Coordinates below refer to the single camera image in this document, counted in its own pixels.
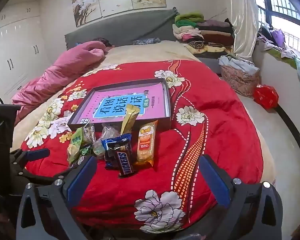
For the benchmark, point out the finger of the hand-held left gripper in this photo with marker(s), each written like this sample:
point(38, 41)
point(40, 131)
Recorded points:
point(37, 177)
point(38, 153)

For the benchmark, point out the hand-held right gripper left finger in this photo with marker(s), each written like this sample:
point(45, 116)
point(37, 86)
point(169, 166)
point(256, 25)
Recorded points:
point(82, 177)

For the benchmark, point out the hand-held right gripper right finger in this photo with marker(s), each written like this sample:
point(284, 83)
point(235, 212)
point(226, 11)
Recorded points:
point(213, 180)

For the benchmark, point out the green candy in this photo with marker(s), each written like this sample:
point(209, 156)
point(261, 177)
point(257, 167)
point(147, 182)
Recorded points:
point(86, 151)

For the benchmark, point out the green milk candy packet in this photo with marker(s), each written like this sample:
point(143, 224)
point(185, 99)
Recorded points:
point(76, 142)

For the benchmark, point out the brown chocolate bar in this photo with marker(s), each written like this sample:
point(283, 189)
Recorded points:
point(125, 163)

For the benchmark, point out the clear square biscuit packet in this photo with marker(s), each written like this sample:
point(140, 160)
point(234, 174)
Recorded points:
point(89, 132)

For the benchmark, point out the blue snack packet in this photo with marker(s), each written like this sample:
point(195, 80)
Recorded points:
point(115, 142)

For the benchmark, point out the clear candy wrapper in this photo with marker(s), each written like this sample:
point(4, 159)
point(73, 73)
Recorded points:
point(106, 133)

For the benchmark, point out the orange rice cracker packet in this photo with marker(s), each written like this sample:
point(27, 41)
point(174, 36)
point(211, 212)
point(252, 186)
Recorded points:
point(146, 145)

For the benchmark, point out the gold stick packet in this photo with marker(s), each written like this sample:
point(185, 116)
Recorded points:
point(129, 120)

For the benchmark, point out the dark grey cardboard box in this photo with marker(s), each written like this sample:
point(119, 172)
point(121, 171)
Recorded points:
point(168, 100)

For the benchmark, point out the red floral blanket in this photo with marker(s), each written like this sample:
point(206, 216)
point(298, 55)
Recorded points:
point(210, 135)

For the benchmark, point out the pink quilt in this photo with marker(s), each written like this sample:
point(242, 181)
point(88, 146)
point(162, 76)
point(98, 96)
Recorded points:
point(65, 72)

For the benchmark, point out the white wardrobe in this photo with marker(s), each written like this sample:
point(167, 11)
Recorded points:
point(15, 55)

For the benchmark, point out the red plastic bag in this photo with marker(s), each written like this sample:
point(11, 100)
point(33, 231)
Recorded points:
point(265, 96)

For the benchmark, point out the floral fabric basket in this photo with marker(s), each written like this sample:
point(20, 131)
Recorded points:
point(237, 82)

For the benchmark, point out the pink book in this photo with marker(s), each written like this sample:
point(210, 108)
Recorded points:
point(140, 95)

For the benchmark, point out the grey bedside bench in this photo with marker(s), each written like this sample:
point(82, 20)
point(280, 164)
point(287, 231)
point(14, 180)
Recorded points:
point(210, 62)

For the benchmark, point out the pale clothes in basket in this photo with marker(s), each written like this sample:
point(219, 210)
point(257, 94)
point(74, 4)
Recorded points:
point(240, 65)

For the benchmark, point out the dark cloth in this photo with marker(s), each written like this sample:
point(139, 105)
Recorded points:
point(102, 41)

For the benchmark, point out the pile of folded clothes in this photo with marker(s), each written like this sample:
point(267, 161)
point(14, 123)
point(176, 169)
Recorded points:
point(210, 33)

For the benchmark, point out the heap of clothes on sill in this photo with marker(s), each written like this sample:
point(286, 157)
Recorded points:
point(277, 47)

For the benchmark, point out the blue patterned cloth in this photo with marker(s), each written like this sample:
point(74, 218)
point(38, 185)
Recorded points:
point(146, 41)

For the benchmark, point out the cream curtain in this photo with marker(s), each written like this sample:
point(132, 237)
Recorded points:
point(242, 30)

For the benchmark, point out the grey headboard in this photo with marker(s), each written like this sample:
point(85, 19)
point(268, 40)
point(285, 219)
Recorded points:
point(130, 27)

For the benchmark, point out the barred window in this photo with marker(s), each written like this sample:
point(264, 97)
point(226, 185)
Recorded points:
point(282, 7)

